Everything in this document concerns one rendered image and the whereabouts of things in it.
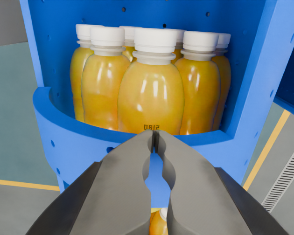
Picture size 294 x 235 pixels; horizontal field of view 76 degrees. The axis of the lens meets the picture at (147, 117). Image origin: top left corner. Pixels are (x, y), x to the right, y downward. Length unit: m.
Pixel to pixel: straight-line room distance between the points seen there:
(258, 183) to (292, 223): 0.81
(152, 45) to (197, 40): 0.07
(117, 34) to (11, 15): 0.44
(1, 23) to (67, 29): 0.29
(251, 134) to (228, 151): 0.03
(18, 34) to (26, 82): 1.03
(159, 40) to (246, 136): 0.11
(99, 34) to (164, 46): 0.08
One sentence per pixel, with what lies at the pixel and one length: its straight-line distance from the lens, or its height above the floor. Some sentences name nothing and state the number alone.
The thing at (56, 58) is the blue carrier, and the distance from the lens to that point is 0.30.
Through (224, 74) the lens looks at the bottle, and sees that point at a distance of 0.29.
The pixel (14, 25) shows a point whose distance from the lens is 0.64.
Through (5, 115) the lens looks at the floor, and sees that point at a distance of 1.87.
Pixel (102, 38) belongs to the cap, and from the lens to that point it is 0.22.
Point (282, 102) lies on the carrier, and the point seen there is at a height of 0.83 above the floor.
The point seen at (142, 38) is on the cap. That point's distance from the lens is 0.17.
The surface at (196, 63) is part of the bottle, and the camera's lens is 0.22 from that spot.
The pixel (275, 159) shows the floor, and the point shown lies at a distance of 2.09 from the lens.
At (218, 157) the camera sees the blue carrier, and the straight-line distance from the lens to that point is 0.16.
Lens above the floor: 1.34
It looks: 63 degrees down
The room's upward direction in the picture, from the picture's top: 180 degrees counter-clockwise
